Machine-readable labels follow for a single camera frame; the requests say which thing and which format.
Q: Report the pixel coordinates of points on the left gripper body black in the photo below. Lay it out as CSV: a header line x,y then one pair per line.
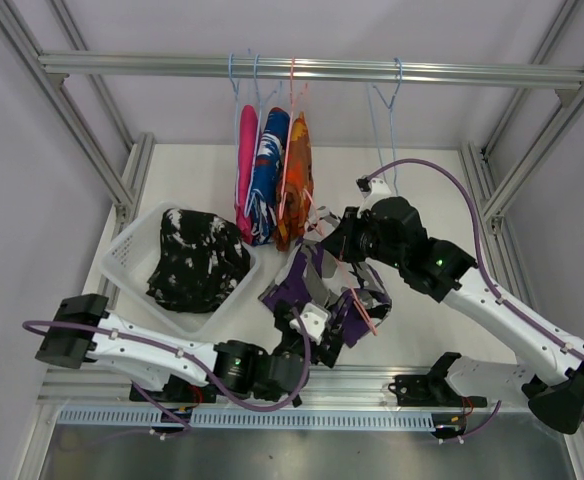
x,y
288,343

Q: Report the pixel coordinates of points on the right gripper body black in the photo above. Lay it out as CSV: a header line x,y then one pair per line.
x,y
359,238

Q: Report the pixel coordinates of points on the purple grey patterned trousers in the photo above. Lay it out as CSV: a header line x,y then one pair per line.
x,y
311,275

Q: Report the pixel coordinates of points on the orange patterned trousers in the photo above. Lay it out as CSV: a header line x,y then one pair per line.
x,y
298,175

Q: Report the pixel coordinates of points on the black white patterned trousers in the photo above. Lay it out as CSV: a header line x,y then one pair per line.
x,y
202,261

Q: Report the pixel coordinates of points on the blue hanger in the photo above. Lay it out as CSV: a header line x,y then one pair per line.
x,y
389,105
261,103

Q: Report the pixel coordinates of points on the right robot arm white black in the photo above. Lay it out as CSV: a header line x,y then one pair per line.
x,y
549,376

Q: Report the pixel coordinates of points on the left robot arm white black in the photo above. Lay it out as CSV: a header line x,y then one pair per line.
x,y
170,369

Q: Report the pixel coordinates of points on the blue white patterned trousers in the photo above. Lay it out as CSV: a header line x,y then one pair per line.
x,y
262,199

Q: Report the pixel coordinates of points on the pink trousers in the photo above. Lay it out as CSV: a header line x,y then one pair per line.
x,y
247,136

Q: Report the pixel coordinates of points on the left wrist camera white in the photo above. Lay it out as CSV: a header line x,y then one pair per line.
x,y
314,318

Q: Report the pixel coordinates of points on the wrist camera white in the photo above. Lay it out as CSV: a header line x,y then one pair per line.
x,y
314,318
372,190

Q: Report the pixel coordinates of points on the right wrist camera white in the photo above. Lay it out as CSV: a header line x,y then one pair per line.
x,y
372,190

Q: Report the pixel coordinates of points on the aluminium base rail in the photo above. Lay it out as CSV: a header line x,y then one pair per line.
x,y
345,387

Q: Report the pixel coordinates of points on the right aluminium frame post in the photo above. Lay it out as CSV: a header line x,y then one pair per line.
x,y
528,179

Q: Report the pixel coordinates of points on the aluminium hanging rail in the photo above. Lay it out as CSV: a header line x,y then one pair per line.
x,y
303,69

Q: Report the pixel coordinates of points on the slotted cable duct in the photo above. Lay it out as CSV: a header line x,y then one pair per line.
x,y
244,419

